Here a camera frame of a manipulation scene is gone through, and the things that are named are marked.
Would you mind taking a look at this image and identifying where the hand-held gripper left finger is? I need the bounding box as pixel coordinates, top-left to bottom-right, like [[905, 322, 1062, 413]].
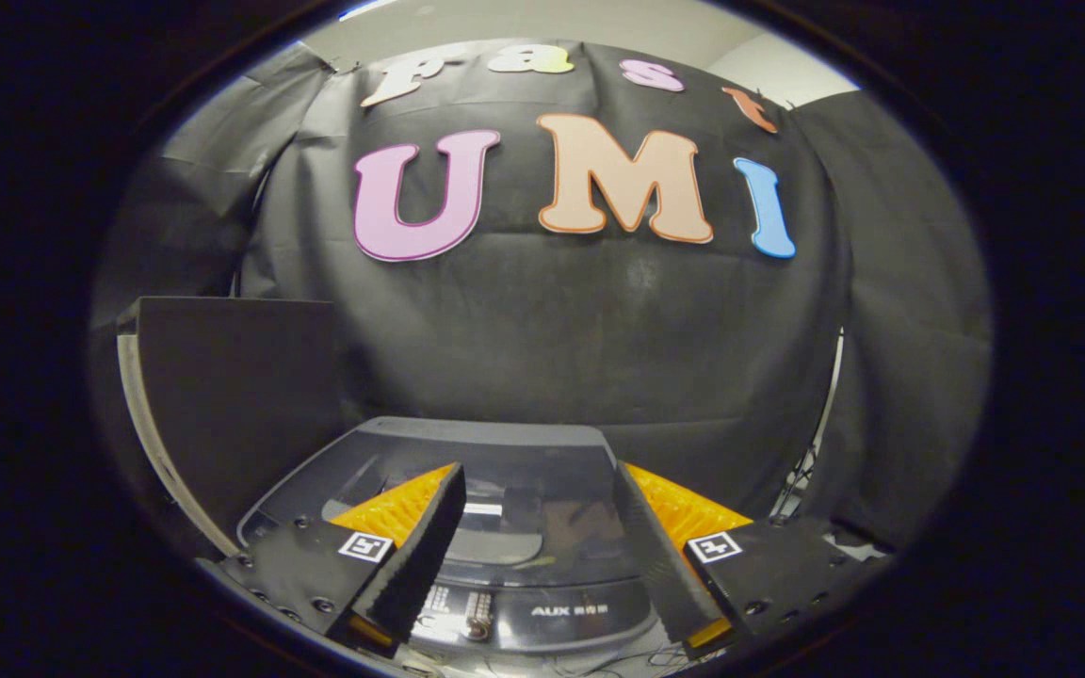
[[196, 461, 468, 658]]

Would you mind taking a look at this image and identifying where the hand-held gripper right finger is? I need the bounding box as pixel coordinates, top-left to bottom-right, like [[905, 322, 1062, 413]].
[[613, 461, 883, 660]]

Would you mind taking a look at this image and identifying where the grey washing machine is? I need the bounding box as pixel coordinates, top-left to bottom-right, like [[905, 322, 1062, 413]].
[[236, 417, 661, 660]]

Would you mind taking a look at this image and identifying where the dark washing machine lid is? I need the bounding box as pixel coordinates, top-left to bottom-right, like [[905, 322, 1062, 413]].
[[260, 419, 642, 589]]

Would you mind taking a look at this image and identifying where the metal tripod stand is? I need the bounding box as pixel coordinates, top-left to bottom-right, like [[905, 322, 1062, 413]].
[[773, 330, 845, 524]]

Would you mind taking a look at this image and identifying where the beige and dark cabinet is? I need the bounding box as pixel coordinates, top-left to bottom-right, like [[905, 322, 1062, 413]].
[[116, 297, 360, 557]]

